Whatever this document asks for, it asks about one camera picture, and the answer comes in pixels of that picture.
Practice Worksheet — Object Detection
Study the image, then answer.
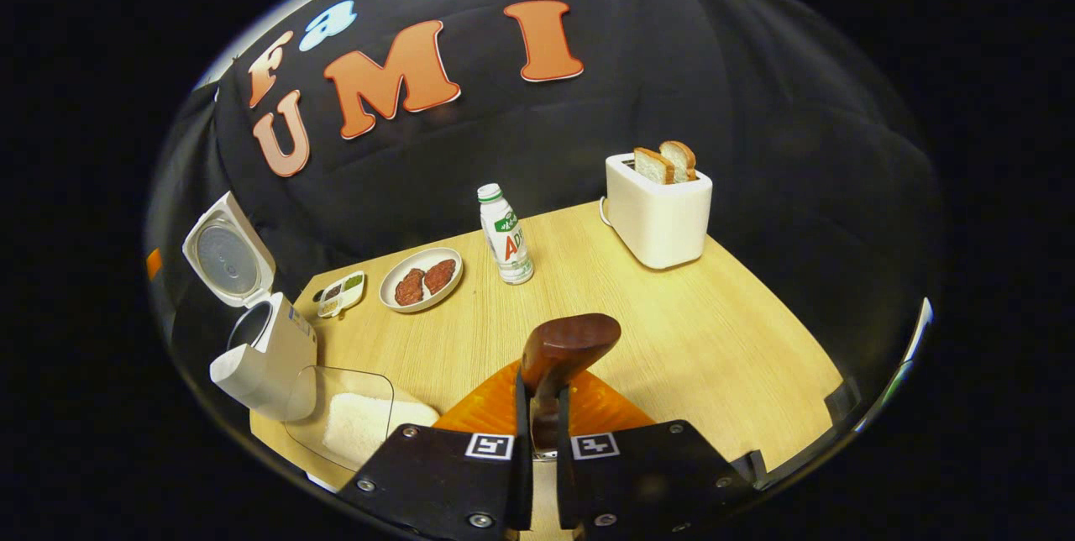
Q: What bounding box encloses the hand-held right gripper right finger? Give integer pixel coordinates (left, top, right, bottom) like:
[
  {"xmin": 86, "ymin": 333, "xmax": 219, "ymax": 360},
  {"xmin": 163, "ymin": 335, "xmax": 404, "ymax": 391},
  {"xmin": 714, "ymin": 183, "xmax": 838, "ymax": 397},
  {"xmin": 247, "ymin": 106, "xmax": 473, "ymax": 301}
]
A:
[{"xmin": 554, "ymin": 367, "xmax": 763, "ymax": 541}]

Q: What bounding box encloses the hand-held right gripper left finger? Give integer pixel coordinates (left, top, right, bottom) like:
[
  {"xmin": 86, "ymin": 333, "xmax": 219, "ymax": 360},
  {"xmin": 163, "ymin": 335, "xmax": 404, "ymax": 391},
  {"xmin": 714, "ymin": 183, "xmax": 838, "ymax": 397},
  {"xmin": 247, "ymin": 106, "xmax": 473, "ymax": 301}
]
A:
[{"xmin": 336, "ymin": 359, "xmax": 537, "ymax": 541}]

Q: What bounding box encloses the brown wooden spoon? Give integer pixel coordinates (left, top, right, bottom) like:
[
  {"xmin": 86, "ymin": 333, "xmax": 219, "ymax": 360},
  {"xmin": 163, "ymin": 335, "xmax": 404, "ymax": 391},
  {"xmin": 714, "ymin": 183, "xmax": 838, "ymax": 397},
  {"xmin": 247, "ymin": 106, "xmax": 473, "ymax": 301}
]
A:
[{"xmin": 520, "ymin": 313, "xmax": 623, "ymax": 452}]

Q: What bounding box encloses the white rice cooker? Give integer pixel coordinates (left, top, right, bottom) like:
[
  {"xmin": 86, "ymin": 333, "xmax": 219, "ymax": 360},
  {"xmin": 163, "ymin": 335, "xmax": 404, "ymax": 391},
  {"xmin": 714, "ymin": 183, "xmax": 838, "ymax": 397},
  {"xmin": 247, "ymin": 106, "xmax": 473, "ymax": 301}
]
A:
[{"xmin": 182, "ymin": 191, "xmax": 319, "ymax": 423}]

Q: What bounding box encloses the clear tray of white rice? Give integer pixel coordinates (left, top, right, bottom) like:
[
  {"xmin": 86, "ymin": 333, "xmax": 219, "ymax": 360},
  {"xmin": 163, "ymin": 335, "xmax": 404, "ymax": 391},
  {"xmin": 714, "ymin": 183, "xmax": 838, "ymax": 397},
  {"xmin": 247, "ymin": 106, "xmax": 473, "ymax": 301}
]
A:
[{"xmin": 284, "ymin": 365, "xmax": 443, "ymax": 475}]

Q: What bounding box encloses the white divided condiment dish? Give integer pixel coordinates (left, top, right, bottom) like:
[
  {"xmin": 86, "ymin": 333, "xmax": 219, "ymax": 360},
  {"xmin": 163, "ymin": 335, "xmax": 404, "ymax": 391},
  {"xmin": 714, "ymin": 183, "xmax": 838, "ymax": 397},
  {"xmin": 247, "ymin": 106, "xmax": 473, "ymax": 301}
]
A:
[{"xmin": 317, "ymin": 270, "xmax": 368, "ymax": 320}]

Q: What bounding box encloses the red meat piece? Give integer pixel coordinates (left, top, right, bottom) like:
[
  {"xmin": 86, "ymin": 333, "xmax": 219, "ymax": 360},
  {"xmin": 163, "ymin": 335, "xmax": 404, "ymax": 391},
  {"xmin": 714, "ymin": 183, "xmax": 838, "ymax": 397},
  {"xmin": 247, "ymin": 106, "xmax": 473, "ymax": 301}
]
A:
[
  {"xmin": 423, "ymin": 259, "xmax": 458, "ymax": 295},
  {"xmin": 395, "ymin": 268, "xmax": 427, "ymax": 307}
]

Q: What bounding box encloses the white round plate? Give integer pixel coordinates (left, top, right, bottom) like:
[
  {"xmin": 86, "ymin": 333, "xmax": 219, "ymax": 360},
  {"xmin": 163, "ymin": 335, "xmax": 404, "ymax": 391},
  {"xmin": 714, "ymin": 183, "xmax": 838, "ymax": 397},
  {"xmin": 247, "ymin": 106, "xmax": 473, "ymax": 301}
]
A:
[{"xmin": 379, "ymin": 247, "xmax": 465, "ymax": 314}]

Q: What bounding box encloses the white green-label drink bottle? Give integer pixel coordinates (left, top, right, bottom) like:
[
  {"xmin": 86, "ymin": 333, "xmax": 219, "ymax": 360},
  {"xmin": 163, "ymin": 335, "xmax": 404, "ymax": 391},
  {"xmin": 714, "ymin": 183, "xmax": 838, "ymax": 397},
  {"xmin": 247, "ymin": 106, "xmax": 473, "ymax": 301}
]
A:
[{"xmin": 478, "ymin": 183, "xmax": 536, "ymax": 286}]

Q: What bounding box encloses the cream white toaster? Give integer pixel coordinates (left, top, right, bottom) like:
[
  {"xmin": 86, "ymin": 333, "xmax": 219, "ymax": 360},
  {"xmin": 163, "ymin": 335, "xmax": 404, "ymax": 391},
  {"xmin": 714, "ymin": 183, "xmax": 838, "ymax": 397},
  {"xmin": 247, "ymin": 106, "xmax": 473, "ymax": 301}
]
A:
[{"xmin": 605, "ymin": 152, "xmax": 714, "ymax": 271}]

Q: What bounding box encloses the toast bread slice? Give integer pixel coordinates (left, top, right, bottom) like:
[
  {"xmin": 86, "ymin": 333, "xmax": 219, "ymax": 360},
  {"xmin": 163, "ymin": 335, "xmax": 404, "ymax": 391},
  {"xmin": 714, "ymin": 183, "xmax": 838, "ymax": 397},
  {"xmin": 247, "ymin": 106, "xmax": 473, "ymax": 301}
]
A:
[
  {"xmin": 633, "ymin": 147, "xmax": 676, "ymax": 186},
  {"xmin": 659, "ymin": 140, "xmax": 699, "ymax": 183}
]

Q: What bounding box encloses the black backdrop cloth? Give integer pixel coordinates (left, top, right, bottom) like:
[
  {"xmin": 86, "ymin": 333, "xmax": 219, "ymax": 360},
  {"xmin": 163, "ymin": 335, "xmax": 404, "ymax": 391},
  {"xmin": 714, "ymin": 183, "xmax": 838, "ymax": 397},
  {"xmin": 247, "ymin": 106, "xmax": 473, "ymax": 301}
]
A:
[{"xmin": 144, "ymin": 0, "xmax": 946, "ymax": 407}]

